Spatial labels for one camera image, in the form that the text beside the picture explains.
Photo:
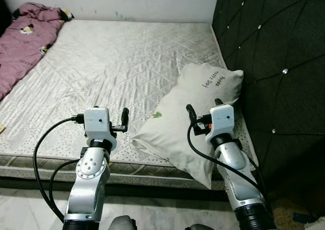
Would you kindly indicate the tan floor mat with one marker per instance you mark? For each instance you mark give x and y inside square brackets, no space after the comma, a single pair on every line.
[287,215]

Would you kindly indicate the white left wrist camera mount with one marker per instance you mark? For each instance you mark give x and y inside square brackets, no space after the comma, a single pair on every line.
[97,121]

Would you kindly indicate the black tufted headboard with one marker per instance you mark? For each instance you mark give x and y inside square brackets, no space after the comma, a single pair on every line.
[284,37]

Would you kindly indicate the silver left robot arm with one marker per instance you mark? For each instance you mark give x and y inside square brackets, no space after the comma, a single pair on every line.
[89,184]

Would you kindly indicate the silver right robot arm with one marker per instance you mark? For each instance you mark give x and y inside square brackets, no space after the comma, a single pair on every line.
[231,159]

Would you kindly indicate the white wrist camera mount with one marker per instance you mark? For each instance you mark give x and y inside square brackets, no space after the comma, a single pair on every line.
[97,121]
[222,118]

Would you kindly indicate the purple cartoon print blanket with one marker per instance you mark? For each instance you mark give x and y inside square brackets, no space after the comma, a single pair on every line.
[25,47]

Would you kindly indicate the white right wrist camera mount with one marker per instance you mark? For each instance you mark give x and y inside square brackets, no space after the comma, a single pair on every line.
[222,118]

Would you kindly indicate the grey robot left leg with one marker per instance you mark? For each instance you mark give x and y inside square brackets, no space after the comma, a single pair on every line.
[121,223]

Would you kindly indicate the white pillow with tree print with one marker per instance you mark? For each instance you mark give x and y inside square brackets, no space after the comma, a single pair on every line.
[183,118]

